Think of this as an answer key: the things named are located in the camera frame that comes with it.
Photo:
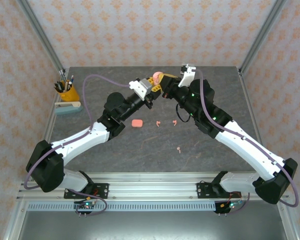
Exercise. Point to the pink earbud charging case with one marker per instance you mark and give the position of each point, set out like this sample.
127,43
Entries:
137,123
157,76

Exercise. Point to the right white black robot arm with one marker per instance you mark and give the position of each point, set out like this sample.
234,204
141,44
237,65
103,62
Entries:
247,155

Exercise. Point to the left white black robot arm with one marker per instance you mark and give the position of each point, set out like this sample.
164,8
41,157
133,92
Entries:
85,142

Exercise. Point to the yellow pen cup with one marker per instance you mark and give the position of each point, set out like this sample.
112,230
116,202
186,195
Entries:
70,96

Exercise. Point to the white pen blue tip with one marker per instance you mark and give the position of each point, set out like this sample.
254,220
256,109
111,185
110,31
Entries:
71,80

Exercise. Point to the black pen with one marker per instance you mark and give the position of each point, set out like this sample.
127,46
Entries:
59,89
58,85

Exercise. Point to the silver ballpoint pen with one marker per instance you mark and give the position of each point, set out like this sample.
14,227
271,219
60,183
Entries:
63,75

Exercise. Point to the pens in cup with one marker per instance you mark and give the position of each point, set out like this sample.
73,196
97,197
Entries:
61,76

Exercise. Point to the small controller circuit board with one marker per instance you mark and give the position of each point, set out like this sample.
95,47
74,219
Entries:
86,206
230,205

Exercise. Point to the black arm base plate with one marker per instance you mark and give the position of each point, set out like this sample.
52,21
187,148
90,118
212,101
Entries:
102,190
202,190

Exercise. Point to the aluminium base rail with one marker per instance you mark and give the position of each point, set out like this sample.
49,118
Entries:
152,187

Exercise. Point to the aluminium frame post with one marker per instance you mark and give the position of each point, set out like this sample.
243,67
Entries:
261,35
42,35

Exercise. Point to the aluminium table side rail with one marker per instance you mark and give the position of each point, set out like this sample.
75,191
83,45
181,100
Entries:
13,225
287,225

